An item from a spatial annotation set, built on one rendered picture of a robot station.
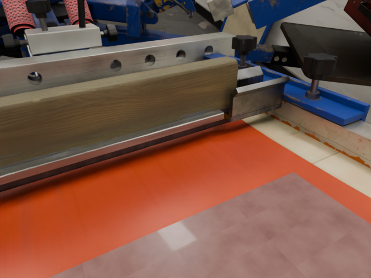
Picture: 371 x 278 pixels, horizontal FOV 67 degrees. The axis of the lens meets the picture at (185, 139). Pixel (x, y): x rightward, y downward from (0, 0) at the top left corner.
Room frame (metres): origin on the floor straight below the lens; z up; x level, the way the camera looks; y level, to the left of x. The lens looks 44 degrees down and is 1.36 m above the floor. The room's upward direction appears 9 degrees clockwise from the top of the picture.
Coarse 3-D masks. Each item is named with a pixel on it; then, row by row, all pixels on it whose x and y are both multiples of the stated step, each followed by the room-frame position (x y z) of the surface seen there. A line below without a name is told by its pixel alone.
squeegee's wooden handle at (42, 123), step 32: (192, 64) 0.33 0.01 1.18; (224, 64) 0.34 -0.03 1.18; (32, 96) 0.21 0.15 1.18; (64, 96) 0.22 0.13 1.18; (96, 96) 0.24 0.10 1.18; (128, 96) 0.26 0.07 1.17; (160, 96) 0.28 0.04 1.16; (192, 96) 0.30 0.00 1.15; (224, 96) 0.33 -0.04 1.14; (0, 128) 0.18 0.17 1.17; (32, 128) 0.19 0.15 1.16; (64, 128) 0.21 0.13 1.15; (96, 128) 0.22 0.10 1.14; (128, 128) 0.24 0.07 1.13; (0, 160) 0.17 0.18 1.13; (32, 160) 0.18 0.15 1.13
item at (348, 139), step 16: (272, 112) 0.38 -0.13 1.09; (288, 112) 0.35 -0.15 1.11; (304, 112) 0.33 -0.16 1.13; (304, 128) 0.32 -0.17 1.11; (320, 128) 0.31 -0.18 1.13; (336, 128) 0.29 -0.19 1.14; (352, 128) 0.29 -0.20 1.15; (368, 128) 0.29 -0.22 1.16; (336, 144) 0.28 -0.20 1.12; (352, 144) 0.27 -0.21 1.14; (368, 144) 0.26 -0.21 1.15; (368, 160) 0.25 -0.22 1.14
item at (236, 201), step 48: (192, 144) 0.28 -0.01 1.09; (240, 144) 0.28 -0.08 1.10; (144, 192) 0.18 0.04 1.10; (192, 192) 0.18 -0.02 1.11; (240, 192) 0.19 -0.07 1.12; (288, 192) 0.19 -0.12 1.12; (336, 192) 0.20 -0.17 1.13; (192, 240) 0.12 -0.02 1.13; (240, 240) 0.12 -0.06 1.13; (288, 240) 0.13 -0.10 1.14; (336, 240) 0.13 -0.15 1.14
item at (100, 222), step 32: (32, 192) 0.17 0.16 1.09; (64, 192) 0.17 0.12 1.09; (96, 192) 0.17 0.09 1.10; (128, 192) 0.18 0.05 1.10; (0, 224) 0.12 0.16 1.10; (32, 224) 0.12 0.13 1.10; (64, 224) 0.13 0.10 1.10; (96, 224) 0.13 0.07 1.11; (128, 224) 0.13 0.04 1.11; (160, 224) 0.13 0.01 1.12; (0, 256) 0.09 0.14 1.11; (32, 256) 0.09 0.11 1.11; (64, 256) 0.09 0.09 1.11; (96, 256) 0.10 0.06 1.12; (128, 256) 0.10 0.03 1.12; (160, 256) 0.10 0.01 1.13
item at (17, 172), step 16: (208, 112) 0.31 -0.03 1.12; (160, 128) 0.26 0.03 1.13; (176, 128) 0.26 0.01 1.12; (192, 128) 0.28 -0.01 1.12; (96, 144) 0.22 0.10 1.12; (112, 144) 0.22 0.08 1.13; (128, 144) 0.23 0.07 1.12; (48, 160) 0.18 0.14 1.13; (64, 160) 0.19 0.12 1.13; (80, 160) 0.19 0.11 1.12; (0, 176) 0.15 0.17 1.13; (16, 176) 0.16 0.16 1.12
